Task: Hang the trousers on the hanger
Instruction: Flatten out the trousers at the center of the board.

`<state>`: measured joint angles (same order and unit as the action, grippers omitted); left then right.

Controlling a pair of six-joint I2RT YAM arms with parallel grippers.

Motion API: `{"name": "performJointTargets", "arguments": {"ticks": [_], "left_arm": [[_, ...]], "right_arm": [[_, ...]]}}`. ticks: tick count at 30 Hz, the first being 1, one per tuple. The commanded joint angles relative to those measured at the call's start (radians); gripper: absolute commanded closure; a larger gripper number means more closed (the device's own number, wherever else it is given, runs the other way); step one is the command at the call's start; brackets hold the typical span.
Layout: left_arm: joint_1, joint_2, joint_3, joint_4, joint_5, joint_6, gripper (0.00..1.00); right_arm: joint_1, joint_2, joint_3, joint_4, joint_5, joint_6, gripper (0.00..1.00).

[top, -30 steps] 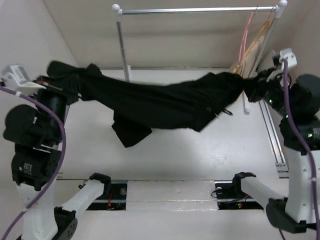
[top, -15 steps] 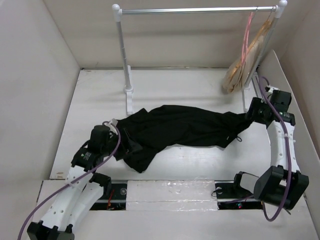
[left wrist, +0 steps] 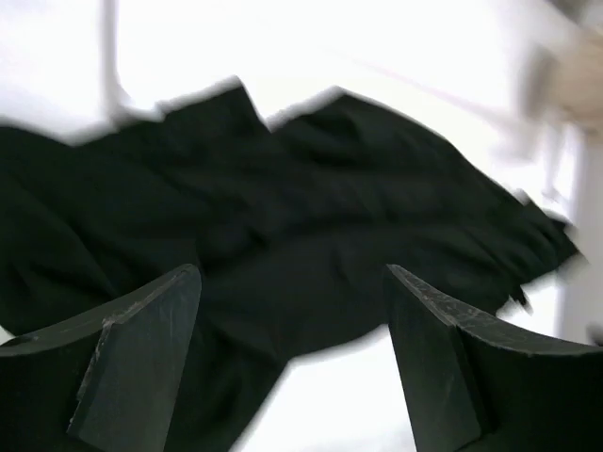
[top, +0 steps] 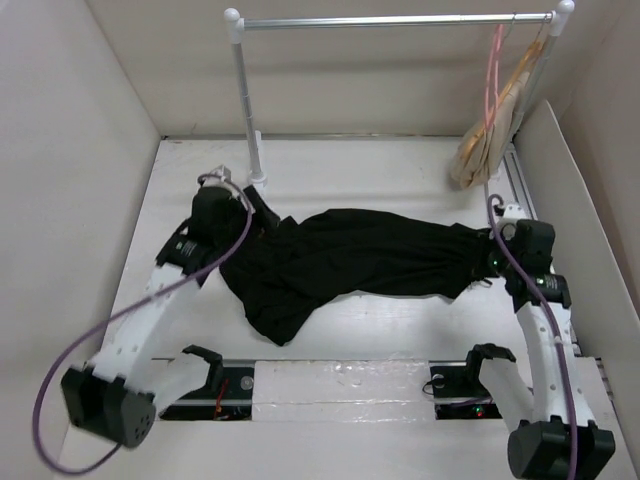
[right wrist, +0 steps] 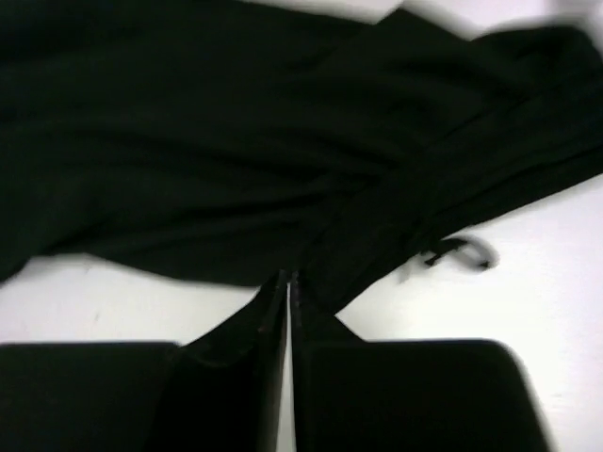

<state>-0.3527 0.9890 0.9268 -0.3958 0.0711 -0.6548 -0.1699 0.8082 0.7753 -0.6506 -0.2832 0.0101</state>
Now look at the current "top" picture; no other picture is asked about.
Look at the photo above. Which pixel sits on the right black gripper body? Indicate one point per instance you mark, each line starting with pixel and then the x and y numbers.
pixel 496 259

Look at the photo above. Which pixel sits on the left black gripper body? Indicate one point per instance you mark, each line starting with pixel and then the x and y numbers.
pixel 231 232

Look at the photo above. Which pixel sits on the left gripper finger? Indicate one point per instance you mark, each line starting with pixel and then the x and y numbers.
pixel 258 204
pixel 268 222

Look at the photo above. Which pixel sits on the black trousers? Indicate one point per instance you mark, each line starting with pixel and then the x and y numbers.
pixel 282 276

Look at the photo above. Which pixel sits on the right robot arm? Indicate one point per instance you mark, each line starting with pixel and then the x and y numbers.
pixel 553 433

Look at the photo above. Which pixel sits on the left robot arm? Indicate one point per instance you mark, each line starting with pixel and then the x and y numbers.
pixel 117 394

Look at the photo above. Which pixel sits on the wooden hanger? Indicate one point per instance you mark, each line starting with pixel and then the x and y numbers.
pixel 527 61

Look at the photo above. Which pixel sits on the pink hanger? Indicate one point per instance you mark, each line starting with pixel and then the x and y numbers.
pixel 491 93

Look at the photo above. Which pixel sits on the white cardboard panel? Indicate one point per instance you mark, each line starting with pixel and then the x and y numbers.
pixel 602 313

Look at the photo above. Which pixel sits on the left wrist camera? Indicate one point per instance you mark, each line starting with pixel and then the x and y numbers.
pixel 219 174

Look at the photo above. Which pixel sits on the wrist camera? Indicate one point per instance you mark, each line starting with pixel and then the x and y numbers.
pixel 219 174
pixel 512 213

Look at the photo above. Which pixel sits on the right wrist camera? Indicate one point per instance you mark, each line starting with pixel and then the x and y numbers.
pixel 512 213

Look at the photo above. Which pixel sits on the aluminium rail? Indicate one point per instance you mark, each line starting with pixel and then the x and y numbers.
pixel 519 187

